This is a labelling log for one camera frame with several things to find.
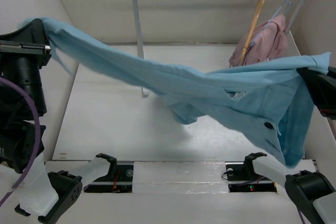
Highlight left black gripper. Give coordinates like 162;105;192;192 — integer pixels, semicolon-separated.
0;15;57;110

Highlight light blue trousers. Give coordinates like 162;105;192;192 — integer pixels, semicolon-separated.
18;17;332;168

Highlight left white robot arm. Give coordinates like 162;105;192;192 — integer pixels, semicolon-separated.
1;19;117;223

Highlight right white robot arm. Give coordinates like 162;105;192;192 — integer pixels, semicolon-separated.
243;67;335;223

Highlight pink garment on hanger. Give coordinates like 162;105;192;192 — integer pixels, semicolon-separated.
229;14;288;67

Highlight wooden clothes hanger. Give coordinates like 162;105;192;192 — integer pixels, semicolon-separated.
239;0;266;63

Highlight light blue wire hanger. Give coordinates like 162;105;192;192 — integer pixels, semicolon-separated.
249;0;306;47

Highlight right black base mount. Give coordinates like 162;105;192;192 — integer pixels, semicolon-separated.
222;162;277;193

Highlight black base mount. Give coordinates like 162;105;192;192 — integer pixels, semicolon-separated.
222;162;277;193
83;163;134;194

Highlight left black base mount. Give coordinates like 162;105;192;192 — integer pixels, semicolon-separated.
83;163;134;194

